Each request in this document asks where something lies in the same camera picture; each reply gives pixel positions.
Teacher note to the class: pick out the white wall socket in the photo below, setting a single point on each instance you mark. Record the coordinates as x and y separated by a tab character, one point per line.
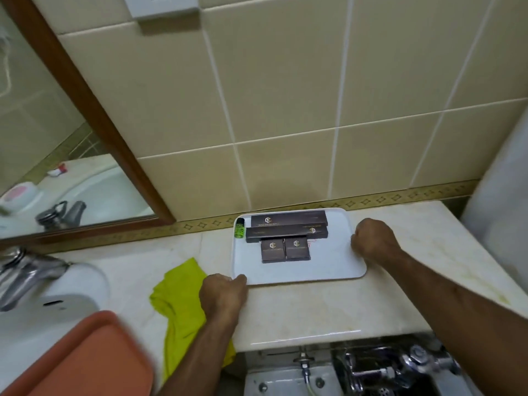
161	6

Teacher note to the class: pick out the person's left hand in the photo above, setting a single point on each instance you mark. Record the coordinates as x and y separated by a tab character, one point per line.
222	294

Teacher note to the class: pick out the person's left thumb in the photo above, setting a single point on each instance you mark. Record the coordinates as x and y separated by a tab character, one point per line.
239	279

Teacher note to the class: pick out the yellow-green cleaning cloth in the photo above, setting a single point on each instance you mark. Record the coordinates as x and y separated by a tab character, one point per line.
181	305

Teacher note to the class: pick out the white ceramic sink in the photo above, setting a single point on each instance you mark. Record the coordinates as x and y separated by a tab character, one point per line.
53	313

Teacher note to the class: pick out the person's left forearm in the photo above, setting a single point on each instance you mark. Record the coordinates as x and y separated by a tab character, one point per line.
198	358

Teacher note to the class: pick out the chrome bidet faucet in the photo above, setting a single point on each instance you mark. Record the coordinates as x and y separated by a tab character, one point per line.
387	362

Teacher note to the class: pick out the person's right hand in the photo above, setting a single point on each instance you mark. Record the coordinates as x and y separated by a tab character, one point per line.
374	241

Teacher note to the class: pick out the orange plastic tray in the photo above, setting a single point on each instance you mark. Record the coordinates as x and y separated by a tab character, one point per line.
90	358

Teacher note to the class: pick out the long dark brown box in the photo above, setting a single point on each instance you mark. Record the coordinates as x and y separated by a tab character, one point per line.
284	233
288	220

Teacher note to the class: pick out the chrome sink faucet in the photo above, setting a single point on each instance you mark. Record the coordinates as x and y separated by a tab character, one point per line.
24	276

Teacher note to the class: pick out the person's right forearm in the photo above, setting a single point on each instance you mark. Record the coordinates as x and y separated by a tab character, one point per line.
458	317

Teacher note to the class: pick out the small dark brown box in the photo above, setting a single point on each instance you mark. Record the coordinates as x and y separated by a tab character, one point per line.
273	249
297	247

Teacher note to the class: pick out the white rectangular tray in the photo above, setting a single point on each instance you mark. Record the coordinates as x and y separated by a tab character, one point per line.
330	259

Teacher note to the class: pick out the person's right fingers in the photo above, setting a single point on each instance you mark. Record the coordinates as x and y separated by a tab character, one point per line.
357	241

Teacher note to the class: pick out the small green bottle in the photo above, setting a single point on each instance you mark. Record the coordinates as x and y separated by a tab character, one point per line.
239	230

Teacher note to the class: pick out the white toilet cistern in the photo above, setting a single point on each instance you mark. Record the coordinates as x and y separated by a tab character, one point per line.
501	210

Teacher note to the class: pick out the wood-framed wall mirror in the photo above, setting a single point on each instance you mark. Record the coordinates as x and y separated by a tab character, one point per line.
62	131

